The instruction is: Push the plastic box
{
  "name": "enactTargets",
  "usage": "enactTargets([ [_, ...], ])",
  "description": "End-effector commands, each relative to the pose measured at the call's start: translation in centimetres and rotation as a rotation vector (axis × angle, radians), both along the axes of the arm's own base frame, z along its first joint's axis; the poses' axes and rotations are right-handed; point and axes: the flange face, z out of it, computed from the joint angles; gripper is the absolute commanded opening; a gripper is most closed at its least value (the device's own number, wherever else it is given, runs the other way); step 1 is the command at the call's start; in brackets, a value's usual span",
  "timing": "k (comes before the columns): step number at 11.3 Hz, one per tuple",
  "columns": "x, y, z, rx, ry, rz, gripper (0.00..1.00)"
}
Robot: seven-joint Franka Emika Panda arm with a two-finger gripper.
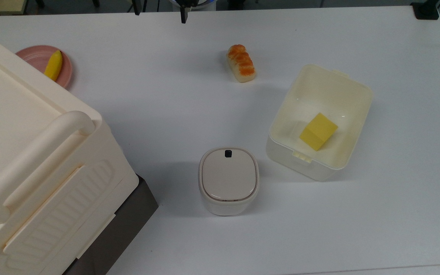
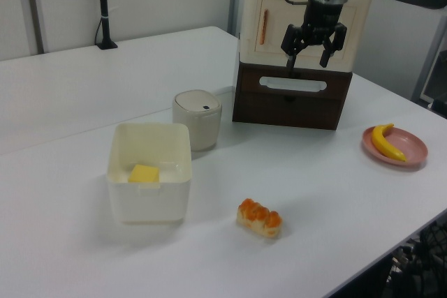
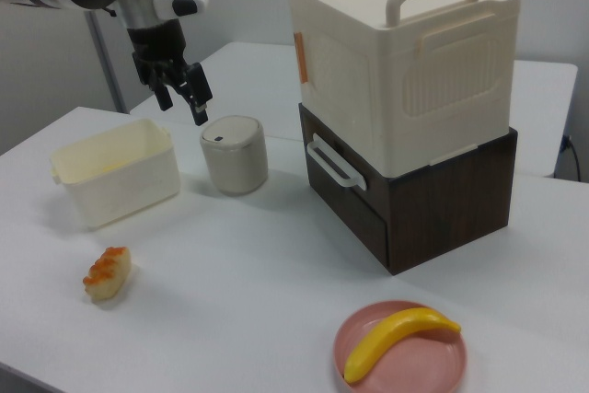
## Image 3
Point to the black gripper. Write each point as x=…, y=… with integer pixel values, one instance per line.
x=158, y=48

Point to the cream plastic box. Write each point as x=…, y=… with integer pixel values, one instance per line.
x=129, y=190

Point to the orange tab on storage box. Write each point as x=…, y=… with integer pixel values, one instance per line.
x=301, y=57

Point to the large cream storage box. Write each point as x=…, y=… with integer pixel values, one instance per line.
x=414, y=89

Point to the grey metal pole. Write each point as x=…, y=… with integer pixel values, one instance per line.
x=108, y=71

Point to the small beige lidded bin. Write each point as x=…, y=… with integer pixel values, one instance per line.
x=237, y=163

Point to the toy bread loaf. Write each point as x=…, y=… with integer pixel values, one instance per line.
x=108, y=275

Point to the dark brown drawer cabinet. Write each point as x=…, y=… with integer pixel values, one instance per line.
x=442, y=218

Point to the yellow toy banana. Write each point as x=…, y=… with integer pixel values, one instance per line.
x=391, y=333

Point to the pink plate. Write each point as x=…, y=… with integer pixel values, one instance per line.
x=414, y=365

